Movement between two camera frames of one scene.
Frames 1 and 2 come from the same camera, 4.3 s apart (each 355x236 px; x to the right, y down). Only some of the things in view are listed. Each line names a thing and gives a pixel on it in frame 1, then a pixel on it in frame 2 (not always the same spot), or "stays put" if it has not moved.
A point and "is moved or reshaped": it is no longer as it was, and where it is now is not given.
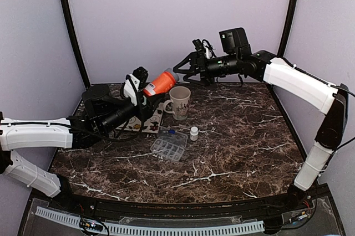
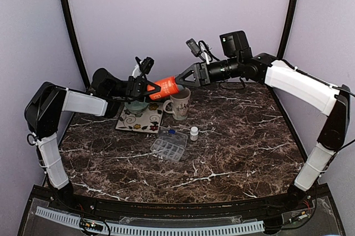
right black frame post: [294, 1] stays put
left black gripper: [146, 110] -> [136, 86]
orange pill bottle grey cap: [166, 81] is moved or reshaped
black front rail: [184, 210] stays put
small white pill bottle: [194, 133] stays put
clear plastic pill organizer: [170, 143] stays put
